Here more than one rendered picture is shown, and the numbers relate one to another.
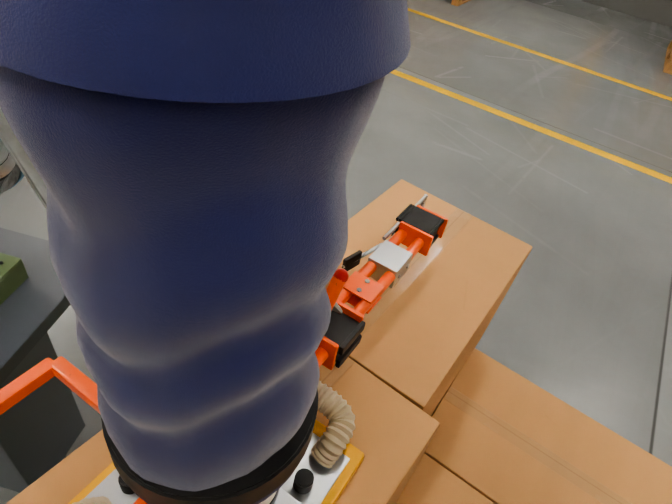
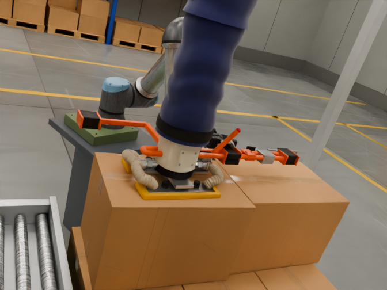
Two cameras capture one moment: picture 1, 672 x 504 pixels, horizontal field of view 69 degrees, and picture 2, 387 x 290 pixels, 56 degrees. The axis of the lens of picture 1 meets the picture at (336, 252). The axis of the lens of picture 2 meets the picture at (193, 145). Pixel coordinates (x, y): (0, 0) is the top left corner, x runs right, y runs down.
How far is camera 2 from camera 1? 1.06 m
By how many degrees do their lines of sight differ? 32
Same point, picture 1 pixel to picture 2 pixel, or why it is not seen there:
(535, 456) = not seen: outside the picture
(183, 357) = (188, 72)
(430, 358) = (266, 197)
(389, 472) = (227, 203)
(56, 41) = (194, 10)
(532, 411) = not seen: outside the picture
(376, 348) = (246, 185)
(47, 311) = (137, 148)
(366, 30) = (231, 18)
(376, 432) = (230, 196)
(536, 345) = not seen: outside the picture
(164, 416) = (178, 88)
